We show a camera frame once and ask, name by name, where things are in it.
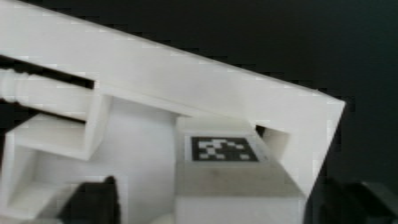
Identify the white chair seat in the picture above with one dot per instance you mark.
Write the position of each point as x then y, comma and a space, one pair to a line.
98, 135

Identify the white chair leg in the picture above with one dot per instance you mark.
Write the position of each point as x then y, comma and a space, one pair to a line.
234, 189

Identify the white U-shaped fence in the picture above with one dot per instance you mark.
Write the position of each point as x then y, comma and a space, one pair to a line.
174, 80

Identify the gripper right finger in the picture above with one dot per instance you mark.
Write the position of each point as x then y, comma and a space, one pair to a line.
353, 203

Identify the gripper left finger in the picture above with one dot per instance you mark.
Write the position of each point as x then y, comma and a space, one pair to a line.
92, 205

